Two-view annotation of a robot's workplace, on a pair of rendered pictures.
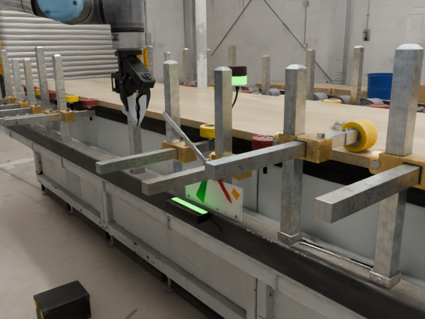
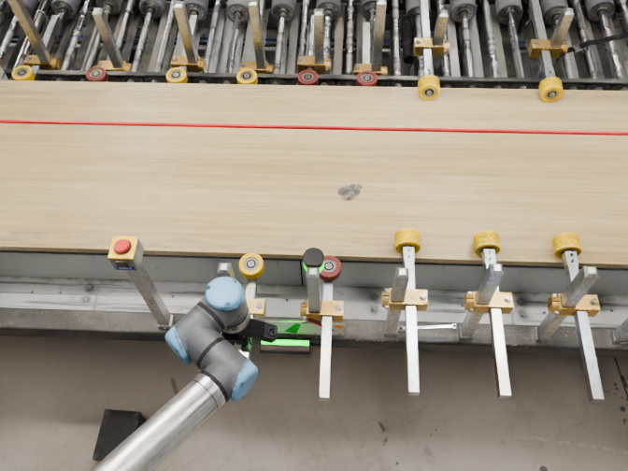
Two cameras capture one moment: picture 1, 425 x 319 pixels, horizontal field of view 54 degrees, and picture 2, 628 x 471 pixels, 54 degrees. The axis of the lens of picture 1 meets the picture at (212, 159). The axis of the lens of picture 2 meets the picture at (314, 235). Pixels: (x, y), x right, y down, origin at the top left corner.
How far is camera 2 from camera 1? 1.68 m
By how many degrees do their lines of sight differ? 55
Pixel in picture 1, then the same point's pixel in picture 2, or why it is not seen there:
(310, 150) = (420, 307)
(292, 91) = (403, 286)
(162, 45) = not seen: outside the picture
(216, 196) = (314, 329)
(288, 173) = (395, 314)
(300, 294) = not seen: hidden behind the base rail
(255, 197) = (300, 278)
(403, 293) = (479, 337)
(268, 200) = not seen: hidden behind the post
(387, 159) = (479, 307)
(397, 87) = (490, 285)
